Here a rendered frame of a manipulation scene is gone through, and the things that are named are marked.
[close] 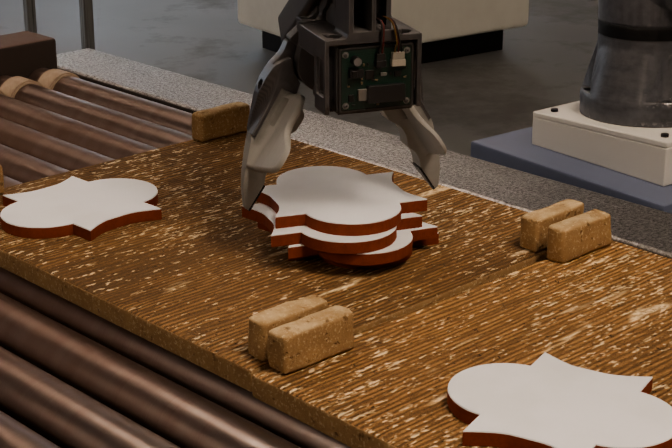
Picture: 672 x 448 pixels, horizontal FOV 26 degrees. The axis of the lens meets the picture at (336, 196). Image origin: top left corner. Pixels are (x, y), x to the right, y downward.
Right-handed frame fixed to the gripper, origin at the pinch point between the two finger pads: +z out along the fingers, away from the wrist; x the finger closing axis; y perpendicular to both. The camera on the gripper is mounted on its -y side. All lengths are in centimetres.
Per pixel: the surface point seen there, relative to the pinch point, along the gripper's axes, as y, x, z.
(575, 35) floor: -424, 251, 98
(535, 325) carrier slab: 18.8, 7.1, 3.6
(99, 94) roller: -56, -8, 6
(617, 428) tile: 34.7, 4.1, 2.6
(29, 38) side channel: -71, -13, 2
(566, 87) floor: -350, 209, 98
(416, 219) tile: 4.1, 4.6, 1.0
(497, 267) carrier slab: 8.7, 9.1, 3.6
